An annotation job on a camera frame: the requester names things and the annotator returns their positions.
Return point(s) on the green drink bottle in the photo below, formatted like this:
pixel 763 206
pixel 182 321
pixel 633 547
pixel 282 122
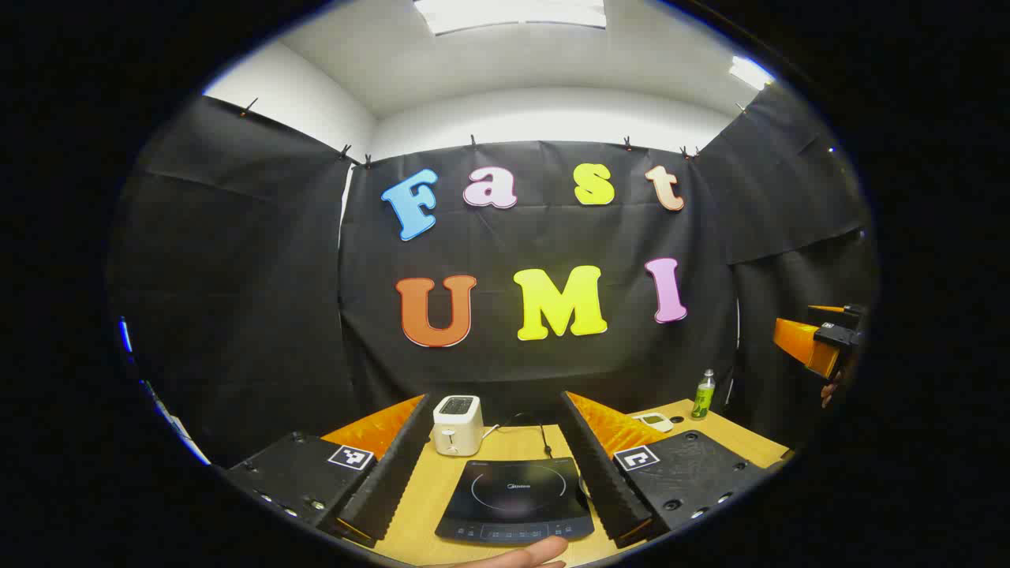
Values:
pixel 702 398

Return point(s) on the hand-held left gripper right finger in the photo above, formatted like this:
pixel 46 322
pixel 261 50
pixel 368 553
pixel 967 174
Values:
pixel 604 481

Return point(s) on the white toaster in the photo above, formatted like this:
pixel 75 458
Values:
pixel 458 430

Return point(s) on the small ceiling light panel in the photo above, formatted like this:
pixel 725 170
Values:
pixel 750 72

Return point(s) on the black backdrop cloth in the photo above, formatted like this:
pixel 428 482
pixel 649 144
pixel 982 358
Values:
pixel 552 237

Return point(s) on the large ceiling light panel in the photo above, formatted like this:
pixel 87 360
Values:
pixel 513 14

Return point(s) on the white divided bean tray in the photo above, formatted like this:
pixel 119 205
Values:
pixel 655 422

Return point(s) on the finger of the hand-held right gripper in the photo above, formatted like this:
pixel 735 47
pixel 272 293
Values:
pixel 805 339

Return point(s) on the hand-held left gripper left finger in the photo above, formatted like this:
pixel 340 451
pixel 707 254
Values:
pixel 390 473

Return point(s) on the black induction cooktop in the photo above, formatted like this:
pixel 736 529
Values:
pixel 513 489

